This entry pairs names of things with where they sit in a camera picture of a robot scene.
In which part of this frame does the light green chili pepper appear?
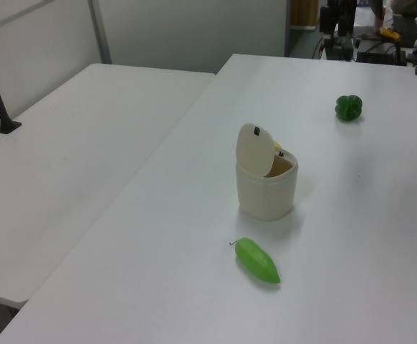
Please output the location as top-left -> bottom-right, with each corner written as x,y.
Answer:
229,236 -> 282,285

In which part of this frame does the cream plastic garbage bin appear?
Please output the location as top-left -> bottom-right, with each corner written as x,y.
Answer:
235,150 -> 299,221

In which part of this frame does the yellow handheld tool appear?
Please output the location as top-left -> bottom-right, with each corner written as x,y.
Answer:
379,27 -> 401,41

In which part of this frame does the cream garbage bin lid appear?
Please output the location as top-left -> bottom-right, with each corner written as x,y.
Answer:
236,123 -> 276,178

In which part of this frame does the black Franka gripper body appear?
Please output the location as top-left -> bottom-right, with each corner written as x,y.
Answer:
319,0 -> 358,26

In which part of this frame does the black equipment rack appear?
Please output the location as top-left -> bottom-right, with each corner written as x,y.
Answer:
353,34 -> 412,66

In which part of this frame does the dark green bell pepper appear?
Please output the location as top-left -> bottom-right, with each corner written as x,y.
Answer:
335,95 -> 364,122

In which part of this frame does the person forearm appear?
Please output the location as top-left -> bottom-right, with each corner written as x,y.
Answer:
370,0 -> 386,36

